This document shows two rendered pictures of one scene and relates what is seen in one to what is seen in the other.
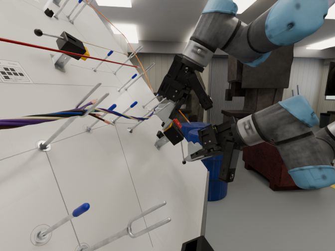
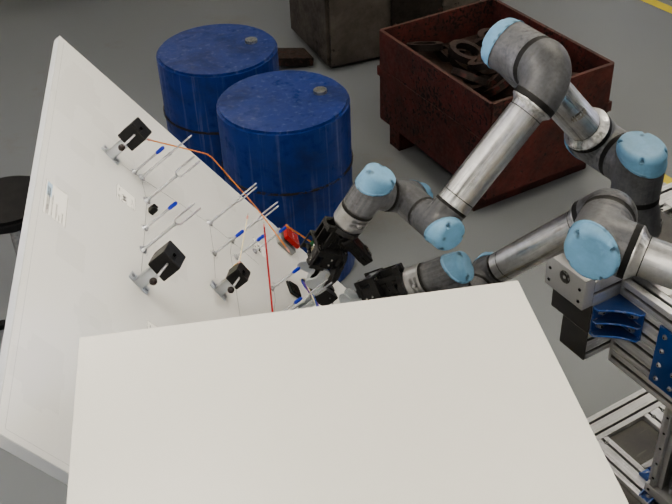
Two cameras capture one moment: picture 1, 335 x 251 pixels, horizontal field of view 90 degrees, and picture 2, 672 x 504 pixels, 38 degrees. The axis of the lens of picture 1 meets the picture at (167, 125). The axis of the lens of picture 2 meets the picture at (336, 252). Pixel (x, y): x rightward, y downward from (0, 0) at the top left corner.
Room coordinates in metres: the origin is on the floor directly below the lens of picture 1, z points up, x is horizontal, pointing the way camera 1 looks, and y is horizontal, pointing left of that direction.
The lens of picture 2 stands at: (-1.11, 0.64, 2.57)
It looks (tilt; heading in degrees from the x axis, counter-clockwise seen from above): 37 degrees down; 337
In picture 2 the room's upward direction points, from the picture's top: 3 degrees counter-clockwise
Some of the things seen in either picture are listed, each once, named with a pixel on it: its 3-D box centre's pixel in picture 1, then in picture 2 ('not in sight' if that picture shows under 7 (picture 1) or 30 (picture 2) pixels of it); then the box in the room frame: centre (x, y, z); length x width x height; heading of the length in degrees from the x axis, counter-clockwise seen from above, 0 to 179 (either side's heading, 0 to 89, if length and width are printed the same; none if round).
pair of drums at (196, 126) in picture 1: (200, 154); (256, 154); (2.33, -0.48, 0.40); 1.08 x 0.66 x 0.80; 174
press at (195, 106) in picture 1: (185, 97); not in sight; (5.77, -0.62, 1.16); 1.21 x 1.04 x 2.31; 97
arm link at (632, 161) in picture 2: not in sight; (637, 165); (0.38, -0.78, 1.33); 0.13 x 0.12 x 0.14; 4
